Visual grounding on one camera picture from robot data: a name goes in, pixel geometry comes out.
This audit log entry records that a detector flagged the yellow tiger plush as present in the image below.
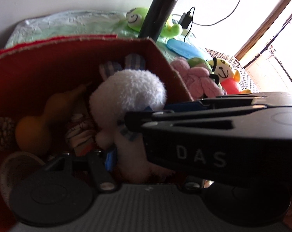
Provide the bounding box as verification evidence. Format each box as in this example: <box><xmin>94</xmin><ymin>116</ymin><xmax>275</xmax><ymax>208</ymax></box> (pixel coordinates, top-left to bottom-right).
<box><xmin>208</xmin><ymin>57</ymin><xmax>251</xmax><ymax>95</ymax></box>

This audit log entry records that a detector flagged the white plush bunny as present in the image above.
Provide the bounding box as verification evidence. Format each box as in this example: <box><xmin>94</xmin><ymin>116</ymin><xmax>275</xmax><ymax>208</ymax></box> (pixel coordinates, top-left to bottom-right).
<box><xmin>89</xmin><ymin>66</ymin><xmax>174</xmax><ymax>183</ymax></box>

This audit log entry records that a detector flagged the pink plush bear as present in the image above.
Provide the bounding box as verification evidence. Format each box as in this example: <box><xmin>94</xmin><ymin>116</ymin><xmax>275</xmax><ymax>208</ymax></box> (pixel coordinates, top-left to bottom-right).
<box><xmin>170</xmin><ymin>57</ymin><xmax>226</xmax><ymax>100</ymax></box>

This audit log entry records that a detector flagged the red cardboard box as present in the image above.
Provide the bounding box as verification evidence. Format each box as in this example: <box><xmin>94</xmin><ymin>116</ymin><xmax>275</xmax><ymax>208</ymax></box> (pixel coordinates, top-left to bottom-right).
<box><xmin>0</xmin><ymin>36</ymin><xmax>192</xmax><ymax>218</ymax></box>

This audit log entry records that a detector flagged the green plush with antennae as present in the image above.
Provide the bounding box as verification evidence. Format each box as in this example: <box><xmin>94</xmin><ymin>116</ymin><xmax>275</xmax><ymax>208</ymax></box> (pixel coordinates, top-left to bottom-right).
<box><xmin>187</xmin><ymin>57</ymin><xmax>219</xmax><ymax>85</ymax></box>

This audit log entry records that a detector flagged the brown plush toy in box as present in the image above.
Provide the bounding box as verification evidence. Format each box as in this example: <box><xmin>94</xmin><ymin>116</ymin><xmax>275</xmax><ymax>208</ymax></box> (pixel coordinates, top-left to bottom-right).
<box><xmin>15</xmin><ymin>84</ymin><xmax>89</xmax><ymax>154</ymax></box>

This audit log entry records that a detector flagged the blue glasses case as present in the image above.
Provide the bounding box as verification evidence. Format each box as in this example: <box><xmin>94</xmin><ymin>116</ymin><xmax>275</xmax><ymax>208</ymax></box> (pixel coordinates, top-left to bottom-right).
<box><xmin>166</xmin><ymin>39</ymin><xmax>204</xmax><ymax>59</ymax></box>

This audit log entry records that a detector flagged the cartoon print bed sheet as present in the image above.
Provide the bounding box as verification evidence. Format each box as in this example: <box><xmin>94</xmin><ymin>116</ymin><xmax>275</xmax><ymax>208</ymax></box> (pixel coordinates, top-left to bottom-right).
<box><xmin>4</xmin><ymin>10</ymin><xmax>210</xmax><ymax>65</ymax></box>

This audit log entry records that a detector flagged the black power adapter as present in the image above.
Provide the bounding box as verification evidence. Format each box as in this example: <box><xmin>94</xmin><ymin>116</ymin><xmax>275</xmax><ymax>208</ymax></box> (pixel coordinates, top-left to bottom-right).
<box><xmin>178</xmin><ymin>11</ymin><xmax>192</xmax><ymax>29</ymax></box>

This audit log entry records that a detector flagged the light green frog plush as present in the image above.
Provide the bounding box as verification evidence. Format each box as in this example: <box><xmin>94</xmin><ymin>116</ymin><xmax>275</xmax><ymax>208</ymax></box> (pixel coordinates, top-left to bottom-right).
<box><xmin>125</xmin><ymin>7</ymin><xmax>184</xmax><ymax>38</ymax></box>

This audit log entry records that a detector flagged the black thermos bottle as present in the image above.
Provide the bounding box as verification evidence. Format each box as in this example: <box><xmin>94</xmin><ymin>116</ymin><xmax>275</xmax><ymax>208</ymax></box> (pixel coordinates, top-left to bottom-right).
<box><xmin>138</xmin><ymin>0</ymin><xmax>178</xmax><ymax>42</ymax></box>

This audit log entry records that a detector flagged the black cable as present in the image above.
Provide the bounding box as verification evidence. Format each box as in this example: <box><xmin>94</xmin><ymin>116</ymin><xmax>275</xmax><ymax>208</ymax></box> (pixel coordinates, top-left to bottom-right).
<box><xmin>171</xmin><ymin>0</ymin><xmax>255</xmax><ymax>43</ymax></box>

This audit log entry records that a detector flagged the wooden window frame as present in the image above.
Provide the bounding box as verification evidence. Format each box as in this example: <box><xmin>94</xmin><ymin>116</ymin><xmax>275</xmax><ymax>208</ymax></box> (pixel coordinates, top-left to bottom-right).
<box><xmin>235</xmin><ymin>0</ymin><xmax>292</xmax><ymax>61</ymax></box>

